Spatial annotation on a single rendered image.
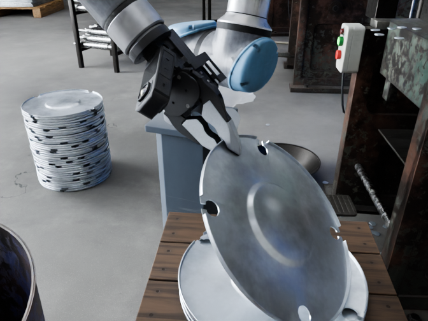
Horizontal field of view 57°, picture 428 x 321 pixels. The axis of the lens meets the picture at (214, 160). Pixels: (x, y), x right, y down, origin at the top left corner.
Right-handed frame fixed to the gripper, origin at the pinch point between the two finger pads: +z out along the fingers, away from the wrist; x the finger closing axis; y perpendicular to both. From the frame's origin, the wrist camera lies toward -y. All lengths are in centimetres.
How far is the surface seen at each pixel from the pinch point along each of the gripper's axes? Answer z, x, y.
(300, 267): 18.0, -0.4, -6.1
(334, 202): 38, 20, 55
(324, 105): 34, 47, 179
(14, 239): -10.6, 24.0, -19.5
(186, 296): 12.0, 15.0, -11.5
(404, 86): 20, -13, 60
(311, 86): 23, 54, 201
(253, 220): 8.3, -0.4, -7.2
